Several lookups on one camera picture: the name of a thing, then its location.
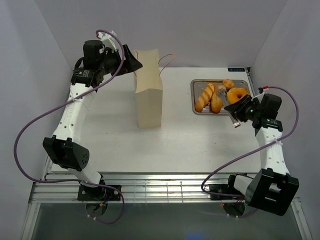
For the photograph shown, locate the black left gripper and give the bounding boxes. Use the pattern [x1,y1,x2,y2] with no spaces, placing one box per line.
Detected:
[98,44,142,77]

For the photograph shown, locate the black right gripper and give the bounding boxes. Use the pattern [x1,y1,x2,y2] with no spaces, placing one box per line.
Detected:
[224,94,262,123]

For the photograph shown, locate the smooth long fake bread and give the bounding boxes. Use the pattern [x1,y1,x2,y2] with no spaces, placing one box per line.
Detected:
[210,84,227,114]

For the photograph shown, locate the metal serving tongs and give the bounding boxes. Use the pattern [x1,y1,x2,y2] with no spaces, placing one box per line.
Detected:
[216,88,241,128]

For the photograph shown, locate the beige paper bag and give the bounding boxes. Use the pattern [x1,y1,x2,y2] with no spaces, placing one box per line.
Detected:
[134,49,176,129]

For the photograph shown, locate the scored baguette fake bread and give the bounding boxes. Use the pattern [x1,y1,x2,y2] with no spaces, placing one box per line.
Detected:
[195,83,215,113]

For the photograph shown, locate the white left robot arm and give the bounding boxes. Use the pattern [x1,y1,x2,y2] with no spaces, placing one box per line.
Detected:
[42,40,143,200]

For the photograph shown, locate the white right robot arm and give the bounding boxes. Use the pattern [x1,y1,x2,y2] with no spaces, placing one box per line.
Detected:
[224,93,299,216]

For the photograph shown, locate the small round fake bun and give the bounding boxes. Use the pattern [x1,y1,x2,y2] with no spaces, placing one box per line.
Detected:
[222,78,234,89]

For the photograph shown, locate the stainless steel tray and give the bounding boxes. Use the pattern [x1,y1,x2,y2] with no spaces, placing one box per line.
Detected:
[190,79,254,115]

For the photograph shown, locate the ring shaped fake bread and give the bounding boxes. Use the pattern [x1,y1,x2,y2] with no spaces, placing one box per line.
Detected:
[227,87,250,105]

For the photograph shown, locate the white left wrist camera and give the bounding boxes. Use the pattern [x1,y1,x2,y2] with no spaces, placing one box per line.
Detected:
[95,30,118,51]

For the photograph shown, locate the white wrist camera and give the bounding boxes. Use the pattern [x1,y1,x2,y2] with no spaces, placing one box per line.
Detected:
[251,86,269,104]
[95,30,118,51]

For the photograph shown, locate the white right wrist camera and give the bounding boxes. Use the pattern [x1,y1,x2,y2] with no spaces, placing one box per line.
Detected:
[251,86,269,104]

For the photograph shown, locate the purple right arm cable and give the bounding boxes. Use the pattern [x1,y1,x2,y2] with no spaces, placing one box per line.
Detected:
[199,86,300,218]

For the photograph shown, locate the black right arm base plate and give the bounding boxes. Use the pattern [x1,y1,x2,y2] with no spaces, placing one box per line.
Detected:
[204,184,242,201]

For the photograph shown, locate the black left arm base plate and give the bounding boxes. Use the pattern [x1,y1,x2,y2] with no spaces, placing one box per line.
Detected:
[77,185,121,202]

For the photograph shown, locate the aluminium table frame rail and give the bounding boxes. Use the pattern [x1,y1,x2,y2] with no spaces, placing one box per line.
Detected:
[19,67,313,240]

